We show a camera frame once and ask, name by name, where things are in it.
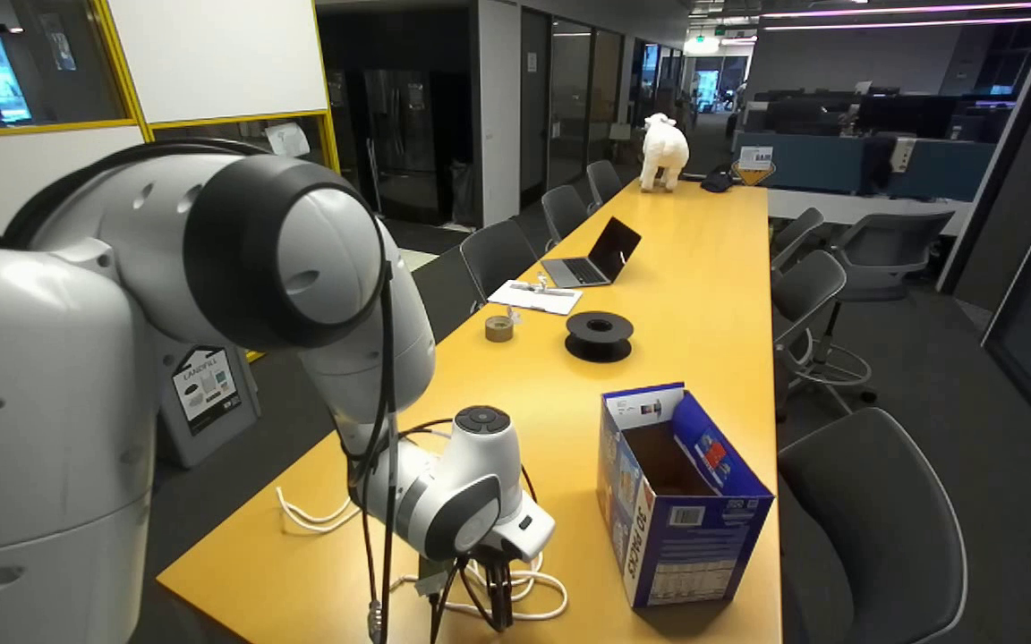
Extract blue snack pack box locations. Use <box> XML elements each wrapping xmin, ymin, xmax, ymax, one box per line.
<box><xmin>596</xmin><ymin>384</ymin><xmax>776</xmax><ymax>616</ymax></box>

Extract black robot cable with connector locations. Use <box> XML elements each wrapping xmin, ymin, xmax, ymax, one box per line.
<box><xmin>0</xmin><ymin>132</ymin><xmax>545</xmax><ymax>644</ymax></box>

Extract paper notice on glass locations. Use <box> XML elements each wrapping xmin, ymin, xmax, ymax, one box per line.
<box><xmin>263</xmin><ymin>123</ymin><xmax>314</xmax><ymax>166</ymax></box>

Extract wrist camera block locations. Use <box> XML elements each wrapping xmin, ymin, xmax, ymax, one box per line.
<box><xmin>416</xmin><ymin>554</ymin><xmax>461</xmax><ymax>599</ymax></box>

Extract blue office partition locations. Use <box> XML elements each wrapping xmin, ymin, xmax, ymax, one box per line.
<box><xmin>735</xmin><ymin>124</ymin><xmax>998</xmax><ymax>203</ymax></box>

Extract white plush animal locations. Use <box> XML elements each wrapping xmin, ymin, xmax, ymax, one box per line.
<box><xmin>636</xmin><ymin>111</ymin><xmax>694</xmax><ymax>194</ymax></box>

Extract open laptop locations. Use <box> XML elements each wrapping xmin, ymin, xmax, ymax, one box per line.
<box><xmin>536</xmin><ymin>214</ymin><xmax>644</xmax><ymax>293</ymax></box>

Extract long white rope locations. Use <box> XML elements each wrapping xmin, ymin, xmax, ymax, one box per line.
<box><xmin>386</xmin><ymin>552</ymin><xmax>572</xmax><ymax>625</ymax></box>

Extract grey waste bin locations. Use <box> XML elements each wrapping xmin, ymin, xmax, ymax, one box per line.
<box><xmin>153</xmin><ymin>340</ymin><xmax>264</xmax><ymax>472</ymax></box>

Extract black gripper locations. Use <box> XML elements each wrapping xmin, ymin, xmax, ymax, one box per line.
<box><xmin>451</xmin><ymin>541</ymin><xmax>524</xmax><ymax>633</ymax></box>

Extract white paper sheet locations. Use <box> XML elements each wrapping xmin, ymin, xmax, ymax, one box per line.
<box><xmin>483</xmin><ymin>275</ymin><xmax>588</xmax><ymax>317</ymax></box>

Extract white table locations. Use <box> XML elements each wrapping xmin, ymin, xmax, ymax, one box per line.
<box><xmin>763</xmin><ymin>186</ymin><xmax>973</xmax><ymax>229</ymax></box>

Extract short white rope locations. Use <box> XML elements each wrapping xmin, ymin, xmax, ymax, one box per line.
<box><xmin>271</xmin><ymin>483</ymin><xmax>364</xmax><ymax>541</ymax></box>

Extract large black office chair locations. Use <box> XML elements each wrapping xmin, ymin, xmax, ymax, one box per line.
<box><xmin>776</xmin><ymin>403</ymin><xmax>973</xmax><ymax>644</ymax></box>

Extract small white yellow box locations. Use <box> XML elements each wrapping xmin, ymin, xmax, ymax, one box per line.
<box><xmin>730</xmin><ymin>143</ymin><xmax>776</xmax><ymax>191</ymax></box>

